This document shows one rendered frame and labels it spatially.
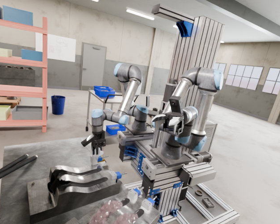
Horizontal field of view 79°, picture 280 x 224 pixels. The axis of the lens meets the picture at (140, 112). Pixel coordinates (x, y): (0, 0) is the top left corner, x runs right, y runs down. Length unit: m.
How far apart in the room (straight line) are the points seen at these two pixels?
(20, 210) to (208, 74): 1.28
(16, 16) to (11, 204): 3.08
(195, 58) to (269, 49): 9.17
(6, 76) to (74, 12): 3.66
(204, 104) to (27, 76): 6.83
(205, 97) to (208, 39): 0.51
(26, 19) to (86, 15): 5.16
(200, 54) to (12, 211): 1.52
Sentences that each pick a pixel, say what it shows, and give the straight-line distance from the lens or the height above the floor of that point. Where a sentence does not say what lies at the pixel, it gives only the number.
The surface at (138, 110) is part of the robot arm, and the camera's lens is 1.59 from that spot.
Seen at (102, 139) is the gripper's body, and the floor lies 1.09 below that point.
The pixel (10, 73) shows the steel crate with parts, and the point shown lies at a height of 0.66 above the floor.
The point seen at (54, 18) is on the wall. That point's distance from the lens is 8.49.
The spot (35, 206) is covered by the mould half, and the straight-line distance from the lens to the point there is 1.14.
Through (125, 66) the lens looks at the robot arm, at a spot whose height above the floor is 1.61.
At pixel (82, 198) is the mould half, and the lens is 1.14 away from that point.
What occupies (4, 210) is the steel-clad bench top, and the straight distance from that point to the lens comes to 1.26.
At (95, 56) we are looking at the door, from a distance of 8.64.
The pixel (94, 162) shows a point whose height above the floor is 0.92.
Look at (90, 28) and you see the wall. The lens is 8.70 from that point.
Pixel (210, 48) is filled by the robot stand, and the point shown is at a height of 1.84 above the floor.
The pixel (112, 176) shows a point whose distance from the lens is 1.21.
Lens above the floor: 1.64
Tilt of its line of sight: 16 degrees down
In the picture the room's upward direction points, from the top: 9 degrees clockwise
